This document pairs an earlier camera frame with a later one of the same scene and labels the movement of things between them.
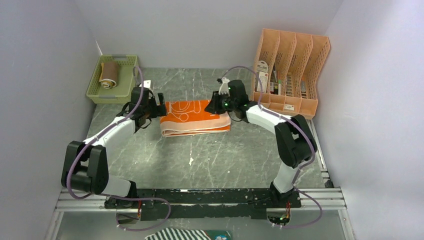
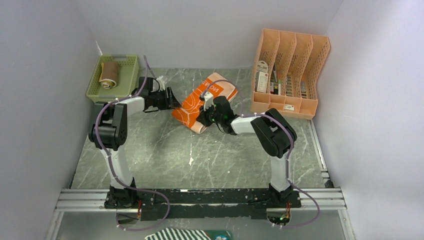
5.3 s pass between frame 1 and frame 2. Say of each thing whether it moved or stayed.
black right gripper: moved
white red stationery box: stayed
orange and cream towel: moved
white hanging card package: stayed
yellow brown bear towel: stayed
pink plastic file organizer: stayed
